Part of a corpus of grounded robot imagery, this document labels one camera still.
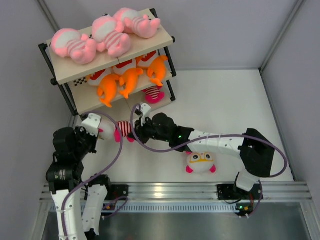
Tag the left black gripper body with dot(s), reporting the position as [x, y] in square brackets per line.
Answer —
[87, 143]

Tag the white panda plush with glasses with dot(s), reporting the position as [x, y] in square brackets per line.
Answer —
[153, 94]

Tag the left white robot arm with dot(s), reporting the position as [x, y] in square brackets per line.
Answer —
[78, 205]

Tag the orange shark plush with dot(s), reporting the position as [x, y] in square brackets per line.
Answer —
[128, 73]
[106, 82]
[155, 67]

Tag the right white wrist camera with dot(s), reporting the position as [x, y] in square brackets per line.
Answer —
[143, 110]

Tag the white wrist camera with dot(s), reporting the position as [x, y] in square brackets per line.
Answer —
[143, 110]
[91, 124]

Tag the aluminium mounting rail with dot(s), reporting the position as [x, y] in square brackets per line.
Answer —
[208, 191]

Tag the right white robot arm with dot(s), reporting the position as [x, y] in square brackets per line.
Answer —
[251, 147]

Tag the white slotted cable duct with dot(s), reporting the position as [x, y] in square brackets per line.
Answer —
[174, 207]

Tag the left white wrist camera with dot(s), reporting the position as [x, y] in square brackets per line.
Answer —
[91, 124]

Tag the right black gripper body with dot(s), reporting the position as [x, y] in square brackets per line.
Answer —
[148, 131]

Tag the beige three-tier shelf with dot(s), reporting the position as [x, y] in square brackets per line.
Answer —
[70, 77]

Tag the white panda plush front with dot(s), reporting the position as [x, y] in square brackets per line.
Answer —
[200, 162]

